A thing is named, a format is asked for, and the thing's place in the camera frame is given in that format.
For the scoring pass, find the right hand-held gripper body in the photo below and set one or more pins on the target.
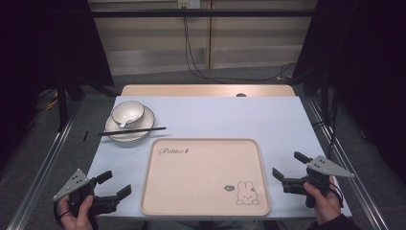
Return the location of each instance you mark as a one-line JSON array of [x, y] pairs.
[[325, 167]]

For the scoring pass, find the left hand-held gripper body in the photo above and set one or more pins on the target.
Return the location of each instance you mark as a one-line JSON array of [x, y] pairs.
[[74, 182]]

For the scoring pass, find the person's right hand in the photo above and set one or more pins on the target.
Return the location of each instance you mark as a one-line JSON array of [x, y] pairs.
[[327, 206]]

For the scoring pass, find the person's left hand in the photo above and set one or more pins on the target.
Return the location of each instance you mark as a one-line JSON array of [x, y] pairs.
[[76, 222]]

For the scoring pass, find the small black stick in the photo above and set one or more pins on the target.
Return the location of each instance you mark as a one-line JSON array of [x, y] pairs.
[[85, 136]]

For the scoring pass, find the black chopsticks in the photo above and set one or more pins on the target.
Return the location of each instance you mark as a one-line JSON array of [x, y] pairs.
[[134, 130]]

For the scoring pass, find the person's dark right sleeve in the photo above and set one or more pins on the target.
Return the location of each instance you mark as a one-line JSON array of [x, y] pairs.
[[338, 223]]

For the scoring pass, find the white ceramic spoon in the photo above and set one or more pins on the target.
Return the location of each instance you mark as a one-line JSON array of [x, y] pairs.
[[125, 122]]

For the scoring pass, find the black metal stand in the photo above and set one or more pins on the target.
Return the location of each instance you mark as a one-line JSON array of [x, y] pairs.
[[324, 99], [62, 105]]

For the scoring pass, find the white plate with dark rim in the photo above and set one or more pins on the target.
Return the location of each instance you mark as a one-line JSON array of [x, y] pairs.
[[145, 123]]

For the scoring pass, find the white bowl with dark rim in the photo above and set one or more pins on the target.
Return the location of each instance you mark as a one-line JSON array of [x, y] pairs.
[[129, 110]]

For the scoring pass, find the pink tray with rabbit print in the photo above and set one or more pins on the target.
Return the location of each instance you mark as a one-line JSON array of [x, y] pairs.
[[201, 179]]

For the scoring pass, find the black curtain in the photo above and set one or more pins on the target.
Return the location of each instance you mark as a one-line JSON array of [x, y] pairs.
[[367, 64], [44, 44]]

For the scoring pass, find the black horizontal bar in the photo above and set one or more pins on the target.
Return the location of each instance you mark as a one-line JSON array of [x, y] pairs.
[[204, 13]]

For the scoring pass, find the metal floor rail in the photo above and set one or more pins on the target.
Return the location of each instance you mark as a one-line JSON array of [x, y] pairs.
[[348, 159], [41, 169]]

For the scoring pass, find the white wall outlet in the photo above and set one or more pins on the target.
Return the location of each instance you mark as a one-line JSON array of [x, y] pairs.
[[189, 4]]

